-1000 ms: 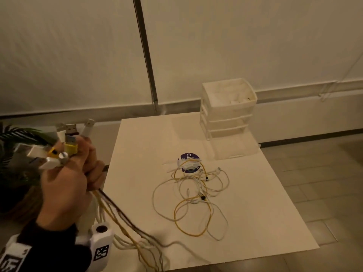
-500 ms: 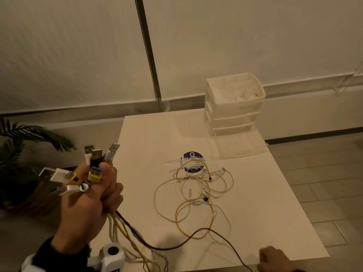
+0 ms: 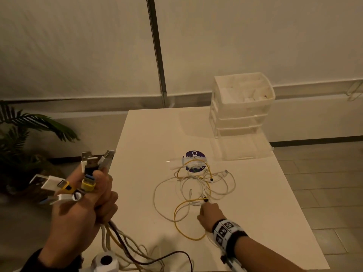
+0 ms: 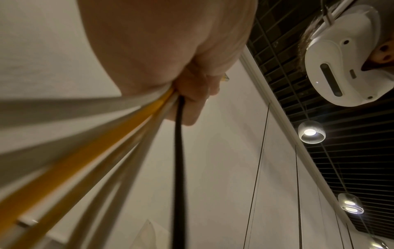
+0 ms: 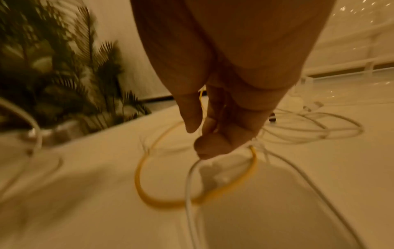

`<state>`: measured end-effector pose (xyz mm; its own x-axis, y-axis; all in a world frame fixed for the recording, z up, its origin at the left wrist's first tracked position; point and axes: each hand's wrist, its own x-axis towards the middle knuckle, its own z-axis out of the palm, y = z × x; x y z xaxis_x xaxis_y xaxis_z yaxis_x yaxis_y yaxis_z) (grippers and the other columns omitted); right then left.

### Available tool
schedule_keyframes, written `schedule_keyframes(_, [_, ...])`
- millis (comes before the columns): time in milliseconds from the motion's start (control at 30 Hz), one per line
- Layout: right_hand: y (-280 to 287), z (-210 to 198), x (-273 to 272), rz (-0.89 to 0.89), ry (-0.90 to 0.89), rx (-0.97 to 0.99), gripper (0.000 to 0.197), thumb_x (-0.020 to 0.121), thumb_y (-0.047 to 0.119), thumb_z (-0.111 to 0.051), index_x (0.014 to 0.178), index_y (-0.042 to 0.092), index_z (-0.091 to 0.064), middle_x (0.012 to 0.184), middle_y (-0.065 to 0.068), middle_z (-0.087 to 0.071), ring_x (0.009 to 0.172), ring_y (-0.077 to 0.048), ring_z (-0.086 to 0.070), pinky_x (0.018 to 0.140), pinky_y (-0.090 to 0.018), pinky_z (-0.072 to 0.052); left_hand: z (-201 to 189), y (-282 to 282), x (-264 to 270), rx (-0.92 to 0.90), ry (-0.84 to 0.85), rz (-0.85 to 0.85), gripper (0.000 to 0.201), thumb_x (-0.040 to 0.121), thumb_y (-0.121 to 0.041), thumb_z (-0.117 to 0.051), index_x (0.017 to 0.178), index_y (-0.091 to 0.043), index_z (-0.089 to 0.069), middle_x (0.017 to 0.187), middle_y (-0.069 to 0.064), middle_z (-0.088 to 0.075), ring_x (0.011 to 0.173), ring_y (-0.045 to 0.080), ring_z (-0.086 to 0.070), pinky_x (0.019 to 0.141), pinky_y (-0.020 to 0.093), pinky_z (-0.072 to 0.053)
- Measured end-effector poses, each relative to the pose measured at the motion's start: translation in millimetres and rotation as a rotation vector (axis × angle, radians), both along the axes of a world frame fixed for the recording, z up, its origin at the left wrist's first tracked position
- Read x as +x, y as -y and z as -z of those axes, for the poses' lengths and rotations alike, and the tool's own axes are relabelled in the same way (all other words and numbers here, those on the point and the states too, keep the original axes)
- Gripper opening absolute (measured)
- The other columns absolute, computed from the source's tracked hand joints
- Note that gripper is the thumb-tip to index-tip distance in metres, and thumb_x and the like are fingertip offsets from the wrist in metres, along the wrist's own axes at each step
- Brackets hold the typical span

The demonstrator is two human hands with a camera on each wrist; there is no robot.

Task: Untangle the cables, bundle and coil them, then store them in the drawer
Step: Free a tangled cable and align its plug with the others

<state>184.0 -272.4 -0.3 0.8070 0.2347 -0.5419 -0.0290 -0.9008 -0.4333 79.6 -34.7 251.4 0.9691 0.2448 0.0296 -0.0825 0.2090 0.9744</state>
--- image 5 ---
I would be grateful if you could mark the person's right hand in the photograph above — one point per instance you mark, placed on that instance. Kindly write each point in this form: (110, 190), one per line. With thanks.
(234, 48)

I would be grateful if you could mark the white table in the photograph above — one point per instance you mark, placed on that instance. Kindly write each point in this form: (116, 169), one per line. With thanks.
(92, 194)

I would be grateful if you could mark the green palm plant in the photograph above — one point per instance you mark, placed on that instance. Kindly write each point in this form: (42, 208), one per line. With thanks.
(55, 73)

